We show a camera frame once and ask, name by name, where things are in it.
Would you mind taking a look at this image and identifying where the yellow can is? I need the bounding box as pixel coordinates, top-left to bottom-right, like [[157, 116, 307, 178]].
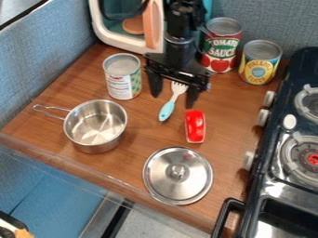
[[237, 39, 284, 86]]

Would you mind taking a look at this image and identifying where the red tomato can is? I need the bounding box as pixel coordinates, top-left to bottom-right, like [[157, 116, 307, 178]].
[[198, 17, 244, 74]]

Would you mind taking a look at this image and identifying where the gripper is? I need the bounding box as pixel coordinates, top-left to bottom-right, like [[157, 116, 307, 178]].
[[141, 52, 213, 110]]

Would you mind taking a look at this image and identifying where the toy microwave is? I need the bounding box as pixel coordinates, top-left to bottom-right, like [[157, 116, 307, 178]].
[[86, 0, 167, 56]]

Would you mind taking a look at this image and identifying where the white green can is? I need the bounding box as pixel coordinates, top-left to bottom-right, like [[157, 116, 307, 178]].
[[101, 52, 144, 101]]

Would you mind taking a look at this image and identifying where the red toy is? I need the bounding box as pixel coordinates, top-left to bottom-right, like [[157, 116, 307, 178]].
[[183, 109, 208, 144]]

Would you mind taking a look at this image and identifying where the silver pot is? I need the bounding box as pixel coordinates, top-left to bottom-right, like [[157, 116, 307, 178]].
[[31, 99, 129, 154]]

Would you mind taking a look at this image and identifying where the silver lid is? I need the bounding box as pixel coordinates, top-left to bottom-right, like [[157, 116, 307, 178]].
[[141, 146, 216, 206]]

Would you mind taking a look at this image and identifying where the toy stove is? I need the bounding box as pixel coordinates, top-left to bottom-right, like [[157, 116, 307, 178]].
[[209, 46, 318, 238]]

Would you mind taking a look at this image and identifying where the blue handled white fork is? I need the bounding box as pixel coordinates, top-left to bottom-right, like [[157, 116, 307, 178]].
[[157, 81, 191, 123]]

